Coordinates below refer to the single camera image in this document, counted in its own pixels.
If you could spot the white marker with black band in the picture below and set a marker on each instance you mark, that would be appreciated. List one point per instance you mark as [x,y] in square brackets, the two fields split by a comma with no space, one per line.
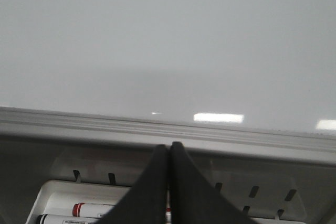
[55,219]

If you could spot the white whiteboard with grey frame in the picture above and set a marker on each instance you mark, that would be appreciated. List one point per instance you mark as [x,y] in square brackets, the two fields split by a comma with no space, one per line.
[243,77]

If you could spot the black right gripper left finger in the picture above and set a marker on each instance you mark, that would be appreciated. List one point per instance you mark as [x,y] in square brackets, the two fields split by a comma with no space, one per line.
[146,201]

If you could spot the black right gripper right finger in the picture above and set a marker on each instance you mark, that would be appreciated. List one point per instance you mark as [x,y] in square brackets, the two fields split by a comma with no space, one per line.
[192,198]

